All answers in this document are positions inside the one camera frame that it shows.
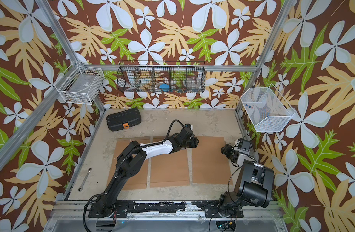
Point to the blue object in basket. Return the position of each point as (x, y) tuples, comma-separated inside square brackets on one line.
[(164, 87)]

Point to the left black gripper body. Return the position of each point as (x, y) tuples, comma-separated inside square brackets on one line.
[(192, 143)]

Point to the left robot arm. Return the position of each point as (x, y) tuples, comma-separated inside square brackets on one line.
[(130, 162)]

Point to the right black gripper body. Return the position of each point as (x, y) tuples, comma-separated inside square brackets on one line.
[(229, 152)]

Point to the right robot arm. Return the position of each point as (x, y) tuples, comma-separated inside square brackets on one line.
[(253, 186)]

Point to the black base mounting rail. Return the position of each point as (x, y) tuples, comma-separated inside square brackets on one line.
[(124, 209)]

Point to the silver wrench on table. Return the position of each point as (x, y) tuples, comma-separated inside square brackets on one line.
[(84, 180)]

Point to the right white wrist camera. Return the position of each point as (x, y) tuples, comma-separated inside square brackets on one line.
[(242, 146)]

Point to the black wire basket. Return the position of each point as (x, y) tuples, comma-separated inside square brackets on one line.
[(147, 76)]

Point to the white mesh basket right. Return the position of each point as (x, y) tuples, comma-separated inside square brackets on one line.
[(267, 109)]

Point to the white wire basket left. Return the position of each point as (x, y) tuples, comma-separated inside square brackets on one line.
[(81, 84)]

